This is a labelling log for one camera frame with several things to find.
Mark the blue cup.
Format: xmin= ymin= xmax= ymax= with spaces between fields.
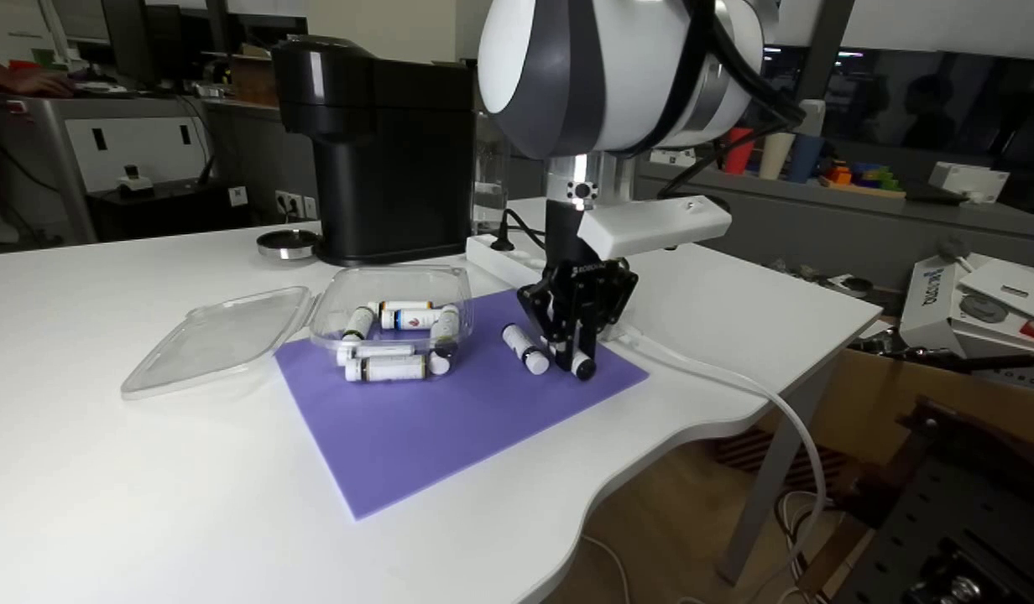
xmin=786 ymin=130 xmax=824 ymax=186

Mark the cream cup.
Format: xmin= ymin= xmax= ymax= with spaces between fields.
xmin=756 ymin=128 xmax=797 ymax=186

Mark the white power cable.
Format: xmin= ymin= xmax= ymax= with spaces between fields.
xmin=600 ymin=326 xmax=829 ymax=546

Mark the black coffee machine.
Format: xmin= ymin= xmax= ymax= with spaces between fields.
xmin=269 ymin=35 xmax=478 ymax=268

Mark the black metal equipment frame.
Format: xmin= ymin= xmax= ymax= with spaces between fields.
xmin=834 ymin=401 xmax=1034 ymax=604

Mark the grey table leg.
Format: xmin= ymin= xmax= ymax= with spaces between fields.
xmin=713 ymin=365 xmax=834 ymax=587

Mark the red cup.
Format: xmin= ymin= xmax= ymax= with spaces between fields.
xmin=720 ymin=126 xmax=758 ymax=179

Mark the clear plastic container lid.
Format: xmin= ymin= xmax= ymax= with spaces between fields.
xmin=118 ymin=282 xmax=314 ymax=404

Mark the small white bottle black cap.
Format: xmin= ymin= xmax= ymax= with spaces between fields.
xmin=378 ymin=310 xmax=443 ymax=337
xmin=343 ymin=352 xmax=434 ymax=387
xmin=333 ymin=338 xmax=418 ymax=365
xmin=425 ymin=301 xmax=467 ymax=352
xmin=501 ymin=324 xmax=553 ymax=379
xmin=556 ymin=338 xmax=600 ymax=387
xmin=339 ymin=299 xmax=381 ymax=343

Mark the black power cable with plug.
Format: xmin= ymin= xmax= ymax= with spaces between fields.
xmin=486 ymin=201 xmax=548 ymax=255

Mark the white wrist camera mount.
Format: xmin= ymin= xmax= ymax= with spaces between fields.
xmin=577 ymin=191 xmax=736 ymax=264

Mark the white printed cardboard box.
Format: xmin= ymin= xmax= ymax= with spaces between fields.
xmin=896 ymin=249 xmax=1034 ymax=364

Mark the grey cabinet machine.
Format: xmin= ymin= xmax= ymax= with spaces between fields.
xmin=0 ymin=90 xmax=222 ymax=245

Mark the clear plastic container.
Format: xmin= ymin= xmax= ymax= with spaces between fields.
xmin=305 ymin=261 xmax=475 ymax=364

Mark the white power strip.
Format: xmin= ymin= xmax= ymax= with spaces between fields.
xmin=464 ymin=230 xmax=568 ymax=287

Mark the purple paper mat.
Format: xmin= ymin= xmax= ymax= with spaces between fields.
xmin=271 ymin=287 xmax=655 ymax=523

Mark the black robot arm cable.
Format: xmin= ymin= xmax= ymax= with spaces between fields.
xmin=684 ymin=0 xmax=813 ymax=128

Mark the small white box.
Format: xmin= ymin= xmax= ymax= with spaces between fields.
xmin=926 ymin=159 xmax=1012 ymax=207

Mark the round black metal disc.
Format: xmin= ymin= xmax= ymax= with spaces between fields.
xmin=255 ymin=225 xmax=323 ymax=264

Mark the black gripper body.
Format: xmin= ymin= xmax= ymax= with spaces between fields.
xmin=514 ymin=198 xmax=640 ymax=337

